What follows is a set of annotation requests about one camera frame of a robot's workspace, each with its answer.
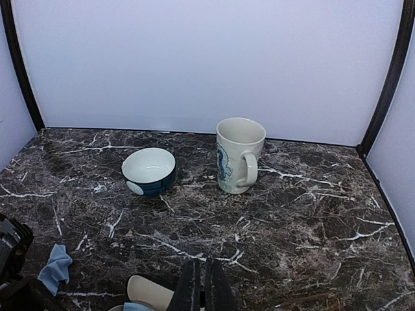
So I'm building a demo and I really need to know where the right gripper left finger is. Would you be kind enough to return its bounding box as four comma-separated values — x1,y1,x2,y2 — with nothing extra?
169,259,201,311

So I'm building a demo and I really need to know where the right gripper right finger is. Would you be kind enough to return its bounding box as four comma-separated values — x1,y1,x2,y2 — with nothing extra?
204,259,237,311

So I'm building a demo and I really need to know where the black checkered glasses case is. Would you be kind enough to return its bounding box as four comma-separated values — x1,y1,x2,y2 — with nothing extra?
109,275,174,311

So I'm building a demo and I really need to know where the light blue cloth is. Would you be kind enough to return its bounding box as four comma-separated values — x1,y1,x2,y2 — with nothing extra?
123,302,154,311
37,244,73,297

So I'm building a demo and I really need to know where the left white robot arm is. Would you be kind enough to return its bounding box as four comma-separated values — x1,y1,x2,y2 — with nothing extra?
1,214,65,310

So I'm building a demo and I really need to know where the white and navy bowl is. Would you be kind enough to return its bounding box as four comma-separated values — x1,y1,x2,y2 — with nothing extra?
121,148,177,196

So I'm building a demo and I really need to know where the white seahorse mug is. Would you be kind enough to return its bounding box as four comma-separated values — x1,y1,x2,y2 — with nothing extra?
216,117,267,194

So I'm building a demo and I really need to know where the left black frame post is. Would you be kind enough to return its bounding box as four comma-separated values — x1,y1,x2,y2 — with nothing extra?
1,0,45,132

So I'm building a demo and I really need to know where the black frame post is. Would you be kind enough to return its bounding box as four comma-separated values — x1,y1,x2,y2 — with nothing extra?
356,0,414,159
1,0,45,132

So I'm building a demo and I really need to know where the right black frame post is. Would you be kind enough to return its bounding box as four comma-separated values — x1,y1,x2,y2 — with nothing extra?
356,0,414,159

